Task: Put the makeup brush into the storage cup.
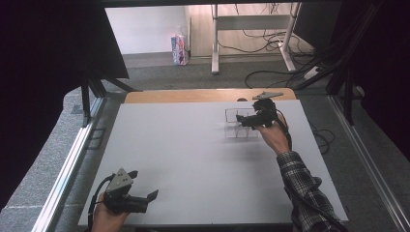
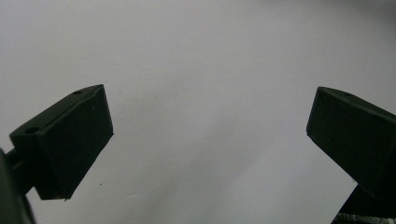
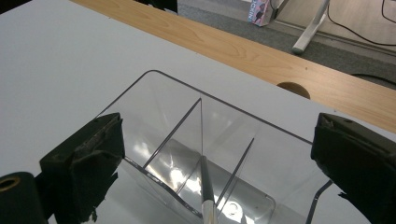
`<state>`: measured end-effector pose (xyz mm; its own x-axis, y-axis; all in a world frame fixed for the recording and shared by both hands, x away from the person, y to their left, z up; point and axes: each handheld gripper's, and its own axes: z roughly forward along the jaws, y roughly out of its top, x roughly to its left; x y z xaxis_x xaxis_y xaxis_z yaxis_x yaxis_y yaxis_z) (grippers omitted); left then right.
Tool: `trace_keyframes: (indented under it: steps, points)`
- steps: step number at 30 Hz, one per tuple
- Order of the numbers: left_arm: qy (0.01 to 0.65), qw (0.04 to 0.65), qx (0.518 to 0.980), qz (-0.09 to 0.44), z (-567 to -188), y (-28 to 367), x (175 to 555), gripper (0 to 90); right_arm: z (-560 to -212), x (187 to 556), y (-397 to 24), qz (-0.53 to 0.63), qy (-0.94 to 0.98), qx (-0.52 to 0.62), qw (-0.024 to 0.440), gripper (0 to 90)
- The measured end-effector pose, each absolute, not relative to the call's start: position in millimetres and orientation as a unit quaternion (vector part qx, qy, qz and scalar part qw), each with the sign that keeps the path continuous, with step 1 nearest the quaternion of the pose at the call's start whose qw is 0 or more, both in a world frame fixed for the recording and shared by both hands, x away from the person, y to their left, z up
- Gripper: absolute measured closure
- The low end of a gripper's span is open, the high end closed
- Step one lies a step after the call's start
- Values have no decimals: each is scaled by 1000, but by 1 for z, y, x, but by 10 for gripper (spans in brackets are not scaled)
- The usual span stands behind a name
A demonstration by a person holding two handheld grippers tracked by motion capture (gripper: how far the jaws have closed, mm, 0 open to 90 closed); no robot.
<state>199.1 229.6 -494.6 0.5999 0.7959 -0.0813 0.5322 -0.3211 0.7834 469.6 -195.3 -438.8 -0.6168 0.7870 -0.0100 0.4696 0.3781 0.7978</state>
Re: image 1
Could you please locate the clear acrylic organizer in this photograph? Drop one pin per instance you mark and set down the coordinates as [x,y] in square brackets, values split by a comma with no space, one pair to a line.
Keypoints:
[235,132]

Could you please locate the black metal stand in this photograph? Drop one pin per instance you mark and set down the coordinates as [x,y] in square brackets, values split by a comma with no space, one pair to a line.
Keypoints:
[85,103]
[348,100]

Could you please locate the dark panel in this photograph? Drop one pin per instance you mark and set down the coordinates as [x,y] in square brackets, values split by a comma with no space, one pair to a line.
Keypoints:
[319,22]

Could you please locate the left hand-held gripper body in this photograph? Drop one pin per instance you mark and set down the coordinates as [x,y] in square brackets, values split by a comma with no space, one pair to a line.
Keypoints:
[124,203]

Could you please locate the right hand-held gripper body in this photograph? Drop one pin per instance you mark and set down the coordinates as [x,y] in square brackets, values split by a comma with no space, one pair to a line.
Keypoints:
[262,116]

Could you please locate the aluminium rail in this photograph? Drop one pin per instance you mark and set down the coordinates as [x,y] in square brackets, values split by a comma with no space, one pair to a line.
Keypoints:
[64,174]
[364,151]

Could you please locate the colourful paper carton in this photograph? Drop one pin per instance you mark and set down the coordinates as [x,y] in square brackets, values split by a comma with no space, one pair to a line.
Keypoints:
[179,51]

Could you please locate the black curtain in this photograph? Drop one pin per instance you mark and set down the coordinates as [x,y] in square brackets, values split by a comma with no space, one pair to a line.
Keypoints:
[38,80]
[386,64]

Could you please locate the white power strip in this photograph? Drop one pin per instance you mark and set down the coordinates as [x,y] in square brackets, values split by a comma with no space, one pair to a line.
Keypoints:
[312,73]

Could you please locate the white desk frame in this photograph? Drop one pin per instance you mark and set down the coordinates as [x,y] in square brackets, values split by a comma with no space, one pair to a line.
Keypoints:
[251,22]

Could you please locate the person's right hand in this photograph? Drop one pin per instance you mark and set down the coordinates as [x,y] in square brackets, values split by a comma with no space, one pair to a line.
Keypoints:
[274,138]

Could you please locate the person's left hand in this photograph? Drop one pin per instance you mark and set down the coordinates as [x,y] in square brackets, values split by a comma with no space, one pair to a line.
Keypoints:
[106,222]

